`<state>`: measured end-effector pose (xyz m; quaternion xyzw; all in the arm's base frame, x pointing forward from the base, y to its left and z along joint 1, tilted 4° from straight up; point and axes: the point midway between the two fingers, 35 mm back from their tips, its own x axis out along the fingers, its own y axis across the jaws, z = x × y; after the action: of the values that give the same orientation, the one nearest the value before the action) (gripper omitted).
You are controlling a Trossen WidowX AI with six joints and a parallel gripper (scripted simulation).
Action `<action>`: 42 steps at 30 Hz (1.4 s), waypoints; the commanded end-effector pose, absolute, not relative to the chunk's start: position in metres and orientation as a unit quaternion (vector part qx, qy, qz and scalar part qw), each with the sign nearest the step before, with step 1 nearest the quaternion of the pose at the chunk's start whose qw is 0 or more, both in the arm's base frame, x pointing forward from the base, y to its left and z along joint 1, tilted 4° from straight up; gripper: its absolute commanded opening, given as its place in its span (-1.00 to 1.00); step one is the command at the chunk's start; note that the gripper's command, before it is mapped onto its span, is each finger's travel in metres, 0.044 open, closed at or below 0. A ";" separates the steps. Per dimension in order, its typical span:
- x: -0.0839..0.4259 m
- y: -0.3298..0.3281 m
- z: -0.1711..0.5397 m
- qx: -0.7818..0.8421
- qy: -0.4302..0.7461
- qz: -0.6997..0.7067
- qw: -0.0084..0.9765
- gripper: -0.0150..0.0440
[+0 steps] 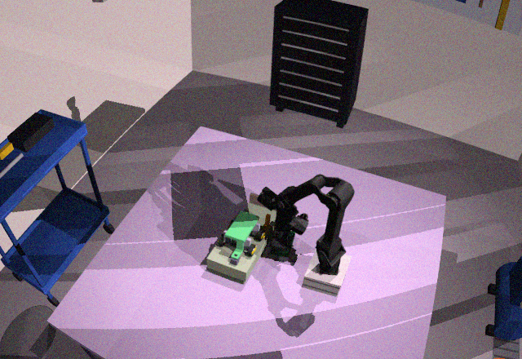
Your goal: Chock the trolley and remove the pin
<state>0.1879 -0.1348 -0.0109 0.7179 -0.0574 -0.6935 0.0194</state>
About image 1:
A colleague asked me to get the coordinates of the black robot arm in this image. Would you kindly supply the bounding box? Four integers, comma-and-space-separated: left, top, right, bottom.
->
257, 175, 354, 276

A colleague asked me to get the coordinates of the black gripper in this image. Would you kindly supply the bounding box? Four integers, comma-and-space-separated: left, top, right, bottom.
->
270, 218, 292, 250

